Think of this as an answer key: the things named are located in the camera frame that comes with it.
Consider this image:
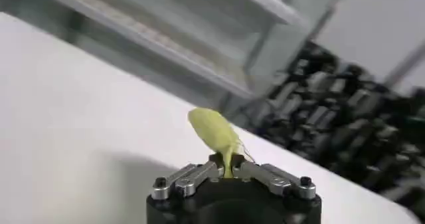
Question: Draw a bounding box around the grey wall post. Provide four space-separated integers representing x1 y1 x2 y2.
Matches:
383 41 425 88

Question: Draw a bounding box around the empty grey display shelf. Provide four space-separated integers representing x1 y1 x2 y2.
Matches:
0 0 359 113

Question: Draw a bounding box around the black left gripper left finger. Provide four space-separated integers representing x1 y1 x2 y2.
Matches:
151 154 225 201

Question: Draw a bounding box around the yellow-green shirt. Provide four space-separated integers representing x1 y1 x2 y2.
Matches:
187 107 249 179

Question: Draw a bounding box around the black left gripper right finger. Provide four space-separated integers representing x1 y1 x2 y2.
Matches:
230 154 317 201

